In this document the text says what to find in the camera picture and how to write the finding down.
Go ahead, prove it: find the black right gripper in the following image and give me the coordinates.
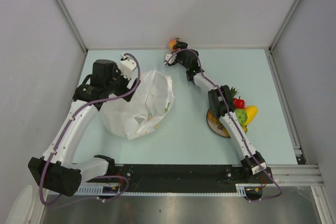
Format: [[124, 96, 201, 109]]
[[168, 41, 189, 70]]

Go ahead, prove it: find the orange pink fake peach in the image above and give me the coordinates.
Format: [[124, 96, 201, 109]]
[[168, 38, 179, 52]]

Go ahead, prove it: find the white plastic bag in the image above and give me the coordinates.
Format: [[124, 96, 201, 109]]
[[100, 70, 175, 140]]

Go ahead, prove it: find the orange fake pineapple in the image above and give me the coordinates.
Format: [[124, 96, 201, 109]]
[[230, 87, 239, 98]]

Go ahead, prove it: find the red fake pepper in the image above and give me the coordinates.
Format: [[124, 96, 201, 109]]
[[233, 98, 246, 109]]

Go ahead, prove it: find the green fake fruit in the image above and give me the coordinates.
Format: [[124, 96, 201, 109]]
[[235, 109, 248, 125]]

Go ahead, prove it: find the yellow fake mango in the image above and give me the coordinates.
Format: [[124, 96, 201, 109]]
[[244, 105, 258, 125]]

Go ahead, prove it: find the orange green fake papaya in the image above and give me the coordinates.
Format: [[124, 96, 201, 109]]
[[242, 125, 248, 133]]

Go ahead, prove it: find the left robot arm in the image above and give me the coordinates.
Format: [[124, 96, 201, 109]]
[[28, 54, 140, 197]]

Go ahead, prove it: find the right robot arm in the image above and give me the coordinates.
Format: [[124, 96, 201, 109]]
[[165, 39, 270, 183]]

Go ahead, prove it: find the round printed plate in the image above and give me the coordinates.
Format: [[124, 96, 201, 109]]
[[206, 109, 230, 138]]

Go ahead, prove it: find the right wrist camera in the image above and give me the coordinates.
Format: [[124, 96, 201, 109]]
[[163, 52, 177, 66]]

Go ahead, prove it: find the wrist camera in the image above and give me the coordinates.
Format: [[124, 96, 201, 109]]
[[118, 52, 137, 80], [163, 52, 177, 66]]

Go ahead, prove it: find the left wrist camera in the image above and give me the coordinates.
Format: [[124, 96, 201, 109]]
[[118, 52, 137, 80]]

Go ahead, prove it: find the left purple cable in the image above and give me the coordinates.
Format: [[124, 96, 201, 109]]
[[39, 52, 142, 206]]

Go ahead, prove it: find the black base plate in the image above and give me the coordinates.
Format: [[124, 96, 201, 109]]
[[86, 163, 274, 195]]

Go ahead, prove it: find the left aluminium corner post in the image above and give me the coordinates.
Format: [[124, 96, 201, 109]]
[[53, 0, 88, 56]]

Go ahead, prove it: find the aluminium corner post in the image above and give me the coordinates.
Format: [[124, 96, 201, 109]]
[[268, 0, 303, 54], [53, 0, 88, 56]]

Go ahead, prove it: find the white slotted cable duct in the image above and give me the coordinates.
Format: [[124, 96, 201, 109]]
[[75, 183, 265, 199]]

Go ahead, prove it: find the right aluminium corner post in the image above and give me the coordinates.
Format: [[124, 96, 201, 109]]
[[268, 0, 303, 54]]

